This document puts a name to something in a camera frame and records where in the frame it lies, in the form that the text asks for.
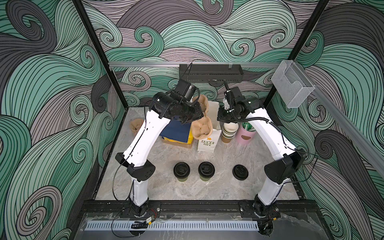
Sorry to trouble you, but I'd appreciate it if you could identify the white paper takeout bag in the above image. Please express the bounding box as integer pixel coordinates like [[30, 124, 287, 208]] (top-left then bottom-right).
[[198, 101, 222, 153]]

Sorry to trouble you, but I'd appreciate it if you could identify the green paper coffee cup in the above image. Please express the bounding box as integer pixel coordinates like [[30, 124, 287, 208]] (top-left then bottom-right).
[[200, 176, 211, 182]]

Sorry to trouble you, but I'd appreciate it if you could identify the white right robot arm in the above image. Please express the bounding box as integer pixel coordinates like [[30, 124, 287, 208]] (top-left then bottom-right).
[[217, 86, 304, 215]]

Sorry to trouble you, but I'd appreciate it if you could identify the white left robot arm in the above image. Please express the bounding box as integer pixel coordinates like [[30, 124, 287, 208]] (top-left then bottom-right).
[[116, 79, 204, 216]]

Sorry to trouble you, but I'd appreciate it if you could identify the green wrapped straw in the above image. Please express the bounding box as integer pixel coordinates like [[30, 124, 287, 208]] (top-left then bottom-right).
[[242, 122, 255, 132]]

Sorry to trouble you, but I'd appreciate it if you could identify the stack of paper cups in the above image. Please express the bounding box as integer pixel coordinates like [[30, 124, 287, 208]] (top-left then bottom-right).
[[221, 123, 239, 144]]

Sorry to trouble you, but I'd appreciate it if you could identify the navy blue napkin stack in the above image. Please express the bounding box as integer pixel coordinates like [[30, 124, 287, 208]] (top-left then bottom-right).
[[160, 120, 191, 143]]

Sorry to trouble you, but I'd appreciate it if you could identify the pink straw holder cup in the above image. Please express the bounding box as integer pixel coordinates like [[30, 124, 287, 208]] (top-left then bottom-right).
[[236, 123, 256, 145]]

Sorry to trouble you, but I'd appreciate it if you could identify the brown cardboard napkin box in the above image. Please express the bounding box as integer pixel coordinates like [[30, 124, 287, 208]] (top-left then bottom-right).
[[162, 139, 193, 149]]

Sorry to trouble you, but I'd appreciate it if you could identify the brown pulp cup carrier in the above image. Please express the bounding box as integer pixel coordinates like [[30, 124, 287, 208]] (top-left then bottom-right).
[[130, 119, 144, 136]]

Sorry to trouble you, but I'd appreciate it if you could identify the stack of black lids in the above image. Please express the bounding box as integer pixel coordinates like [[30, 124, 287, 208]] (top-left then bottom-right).
[[232, 165, 249, 181]]

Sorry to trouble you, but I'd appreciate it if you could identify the black wall shelf tray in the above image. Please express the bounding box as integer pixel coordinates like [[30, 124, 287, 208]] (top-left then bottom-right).
[[179, 63, 244, 83]]

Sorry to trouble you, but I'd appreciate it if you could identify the clear acrylic wall holder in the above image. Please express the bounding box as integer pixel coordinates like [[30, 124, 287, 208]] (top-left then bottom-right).
[[271, 60, 315, 109]]

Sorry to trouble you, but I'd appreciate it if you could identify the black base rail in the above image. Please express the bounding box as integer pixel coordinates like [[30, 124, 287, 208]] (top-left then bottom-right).
[[80, 200, 320, 219]]

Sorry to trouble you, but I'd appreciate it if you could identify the white slotted cable duct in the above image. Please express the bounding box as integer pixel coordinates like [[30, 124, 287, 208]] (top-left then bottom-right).
[[85, 220, 259, 231]]

